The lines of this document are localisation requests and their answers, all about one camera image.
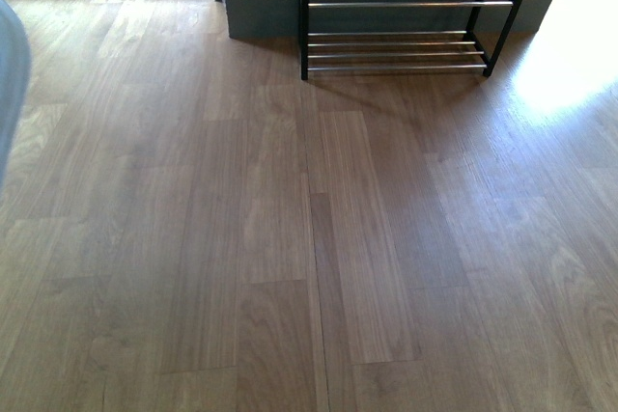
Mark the black metal shoe rack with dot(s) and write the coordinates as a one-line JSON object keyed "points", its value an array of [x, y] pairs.
{"points": [[376, 36]]}

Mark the grey blurred object left edge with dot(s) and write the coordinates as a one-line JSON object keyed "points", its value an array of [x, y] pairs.
{"points": [[16, 62]]}

